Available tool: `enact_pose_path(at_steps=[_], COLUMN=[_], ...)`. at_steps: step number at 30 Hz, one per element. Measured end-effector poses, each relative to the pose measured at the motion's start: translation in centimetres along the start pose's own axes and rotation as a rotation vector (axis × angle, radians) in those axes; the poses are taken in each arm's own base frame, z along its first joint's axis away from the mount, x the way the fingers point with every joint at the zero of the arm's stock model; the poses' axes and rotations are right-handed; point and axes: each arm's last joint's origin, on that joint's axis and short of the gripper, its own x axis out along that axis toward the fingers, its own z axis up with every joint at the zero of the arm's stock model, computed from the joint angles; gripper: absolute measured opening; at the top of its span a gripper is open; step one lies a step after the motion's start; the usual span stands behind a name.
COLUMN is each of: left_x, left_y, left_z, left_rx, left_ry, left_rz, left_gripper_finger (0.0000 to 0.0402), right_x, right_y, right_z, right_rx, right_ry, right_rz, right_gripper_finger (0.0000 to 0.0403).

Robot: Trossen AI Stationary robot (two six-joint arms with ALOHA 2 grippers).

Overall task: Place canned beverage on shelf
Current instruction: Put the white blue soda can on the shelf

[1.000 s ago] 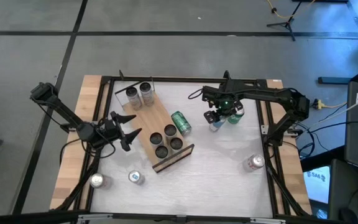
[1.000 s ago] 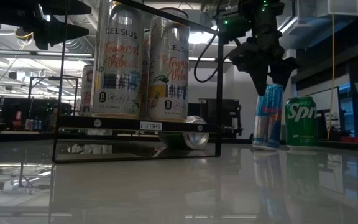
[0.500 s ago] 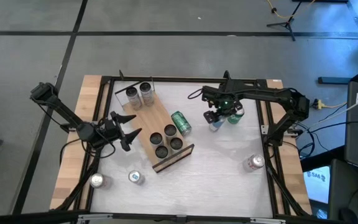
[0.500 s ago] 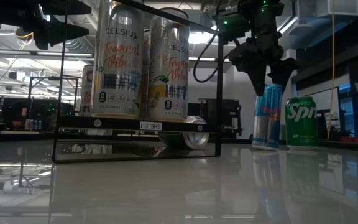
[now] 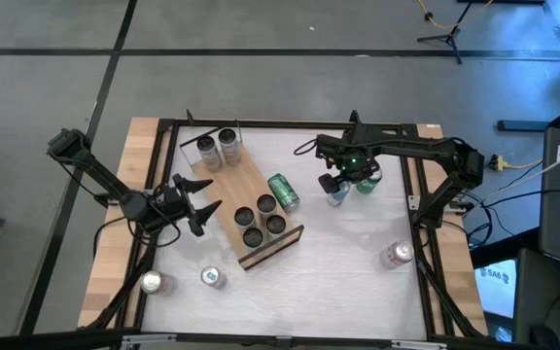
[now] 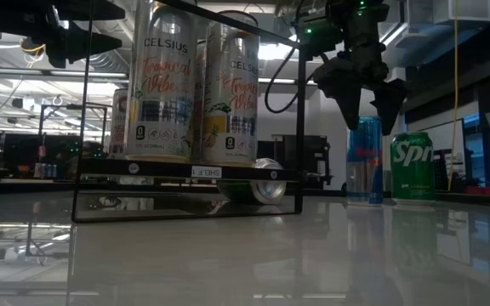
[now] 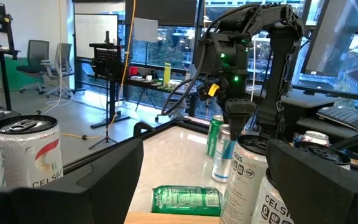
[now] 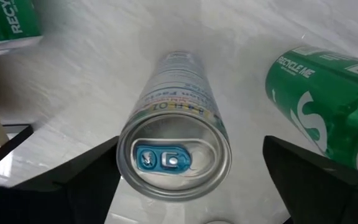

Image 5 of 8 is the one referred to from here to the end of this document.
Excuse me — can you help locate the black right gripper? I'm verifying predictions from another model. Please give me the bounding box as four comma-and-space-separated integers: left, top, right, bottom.
315, 129, 384, 196

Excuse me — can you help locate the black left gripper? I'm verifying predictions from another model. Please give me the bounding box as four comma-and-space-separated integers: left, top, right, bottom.
150, 173, 224, 238

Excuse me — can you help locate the silver blue slim can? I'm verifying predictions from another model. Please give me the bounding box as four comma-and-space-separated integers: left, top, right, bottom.
327, 182, 353, 208

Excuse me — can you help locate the wooden tray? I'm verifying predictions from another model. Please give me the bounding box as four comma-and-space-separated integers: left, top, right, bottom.
178, 124, 305, 272

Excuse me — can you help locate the black-top Celsius can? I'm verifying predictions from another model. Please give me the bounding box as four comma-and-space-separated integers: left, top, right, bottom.
195, 134, 224, 172
233, 206, 257, 229
265, 214, 288, 236
256, 193, 278, 218
217, 126, 242, 166
242, 227, 265, 249

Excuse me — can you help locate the green Sprite can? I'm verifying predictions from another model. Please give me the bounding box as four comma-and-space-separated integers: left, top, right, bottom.
355, 167, 384, 195

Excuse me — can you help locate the green soda can lying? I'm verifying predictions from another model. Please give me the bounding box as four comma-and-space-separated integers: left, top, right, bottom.
266, 172, 301, 214

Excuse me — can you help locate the blue-tab silver-top can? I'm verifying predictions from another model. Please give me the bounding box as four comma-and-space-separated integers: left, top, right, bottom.
199, 264, 228, 291

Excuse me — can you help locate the silver-top slim can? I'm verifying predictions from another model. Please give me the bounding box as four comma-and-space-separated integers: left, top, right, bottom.
377, 240, 413, 269
139, 269, 177, 298

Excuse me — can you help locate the yellow power strip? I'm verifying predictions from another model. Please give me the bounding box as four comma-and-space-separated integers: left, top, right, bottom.
488, 154, 510, 172

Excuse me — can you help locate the black tripod stand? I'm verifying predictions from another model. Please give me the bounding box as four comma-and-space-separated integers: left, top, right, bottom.
415, 0, 475, 65

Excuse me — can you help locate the black table foot bar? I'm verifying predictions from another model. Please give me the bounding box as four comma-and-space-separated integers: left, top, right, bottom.
497, 119, 553, 133

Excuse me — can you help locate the white SA6 sign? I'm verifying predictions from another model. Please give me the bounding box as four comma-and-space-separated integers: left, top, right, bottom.
473, 260, 517, 320

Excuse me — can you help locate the black rig crossbar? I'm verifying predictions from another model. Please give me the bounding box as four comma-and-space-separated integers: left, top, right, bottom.
0, 326, 560, 350

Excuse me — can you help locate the right wrist cable loop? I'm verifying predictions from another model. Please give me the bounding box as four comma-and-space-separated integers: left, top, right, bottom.
293, 137, 321, 158

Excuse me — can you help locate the black metal table frame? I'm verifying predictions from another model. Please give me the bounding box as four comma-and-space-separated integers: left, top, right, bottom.
114, 109, 456, 341

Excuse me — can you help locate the black cable bundle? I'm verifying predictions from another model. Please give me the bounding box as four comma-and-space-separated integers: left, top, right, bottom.
85, 227, 159, 332
415, 227, 488, 339

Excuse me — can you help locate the yellow cable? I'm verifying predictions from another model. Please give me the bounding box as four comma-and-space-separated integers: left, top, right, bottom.
418, 0, 495, 30

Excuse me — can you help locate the black floor cable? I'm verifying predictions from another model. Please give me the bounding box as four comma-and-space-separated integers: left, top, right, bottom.
483, 187, 560, 208

